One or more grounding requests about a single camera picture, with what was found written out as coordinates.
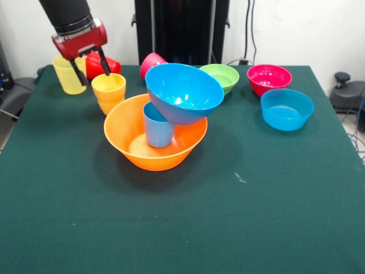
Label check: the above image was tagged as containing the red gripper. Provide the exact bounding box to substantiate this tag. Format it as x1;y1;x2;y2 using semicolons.
51;17;111;87

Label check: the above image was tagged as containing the pale yellow cup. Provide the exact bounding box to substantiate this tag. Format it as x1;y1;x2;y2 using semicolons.
52;55;87;95

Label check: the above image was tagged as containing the black equipment box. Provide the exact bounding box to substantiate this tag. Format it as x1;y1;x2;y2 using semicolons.
0;39;15;89

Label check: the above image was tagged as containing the black wall cable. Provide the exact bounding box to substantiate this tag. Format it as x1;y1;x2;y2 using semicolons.
244;0;259;62

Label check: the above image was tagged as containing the large orange bowl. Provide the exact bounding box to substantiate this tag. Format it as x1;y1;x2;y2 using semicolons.
103;93;208;172

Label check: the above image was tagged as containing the red cup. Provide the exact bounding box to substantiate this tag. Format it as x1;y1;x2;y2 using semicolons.
84;51;122;80

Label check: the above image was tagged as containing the large blue bowl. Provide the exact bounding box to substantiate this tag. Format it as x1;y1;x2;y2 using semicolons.
144;63;225;126

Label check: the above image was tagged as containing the small yellow orange cup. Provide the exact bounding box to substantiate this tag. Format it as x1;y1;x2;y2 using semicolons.
91;72;127;115

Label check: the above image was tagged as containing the dark green table cloth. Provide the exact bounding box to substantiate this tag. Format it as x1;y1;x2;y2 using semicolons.
0;64;365;274

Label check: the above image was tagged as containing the green bowl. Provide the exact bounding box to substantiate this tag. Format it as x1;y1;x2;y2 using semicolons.
198;64;240;96

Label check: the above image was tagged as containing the blue cup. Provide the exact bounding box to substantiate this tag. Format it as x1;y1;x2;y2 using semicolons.
142;102;175;149

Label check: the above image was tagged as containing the light blue shallow bowl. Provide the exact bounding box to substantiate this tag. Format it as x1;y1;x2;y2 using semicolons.
260;88;315;132

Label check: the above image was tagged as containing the pink bowl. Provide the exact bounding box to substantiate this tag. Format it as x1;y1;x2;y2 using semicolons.
246;64;293;98

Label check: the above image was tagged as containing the pink cup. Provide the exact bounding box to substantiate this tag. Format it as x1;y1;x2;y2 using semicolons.
139;52;169;80

